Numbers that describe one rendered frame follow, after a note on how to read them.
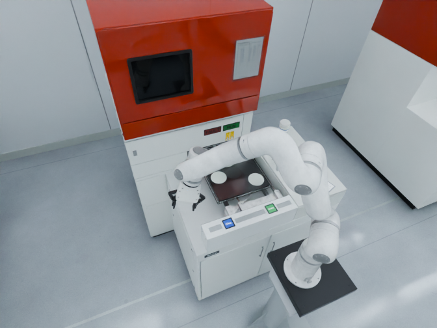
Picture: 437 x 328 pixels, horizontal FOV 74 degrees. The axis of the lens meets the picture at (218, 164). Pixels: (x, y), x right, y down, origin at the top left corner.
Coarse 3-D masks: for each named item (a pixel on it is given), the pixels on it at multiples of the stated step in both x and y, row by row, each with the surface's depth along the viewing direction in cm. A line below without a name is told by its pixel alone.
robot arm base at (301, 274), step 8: (288, 256) 152; (296, 256) 140; (288, 264) 149; (296, 264) 140; (304, 264) 133; (320, 264) 131; (288, 272) 146; (296, 272) 142; (304, 272) 137; (312, 272) 136; (320, 272) 147; (296, 280) 143; (304, 280) 144; (312, 280) 144
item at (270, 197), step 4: (268, 196) 177; (272, 196) 177; (252, 200) 174; (256, 200) 174; (260, 200) 175; (264, 200) 175; (268, 200) 175; (248, 204) 172; (252, 204) 172; (256, 204) 172; (232, 208) 170; (236, 208) 170; (248, 208) 170; (224, 212) 169
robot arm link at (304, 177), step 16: (272, 128) 94; (240, 144) 100; (256, 144) 96; (272, 144) 93; (288, 144) 93; (288, 160) 93; (288, 176) 93; (304, 176) 90; (320, 176) 93; (304, 192) 92
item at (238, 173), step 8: (248, 160) 194; (224, 168) 189; (232, 168) 189; (240, 168) 189; (248, 168) 190; (256, 168) 190; (208, 176) 183; (232, 176) 184; (240, 176) 184; (264, 176) 185; (216, 184) 179; (224, 184) 180; (232, 184) 180; (240, 184) 180; (248, 184) 180; (264, 184) 181; (216, 192) 175; (224, 192) 175; (232, 192) 176; (240, 192) 176
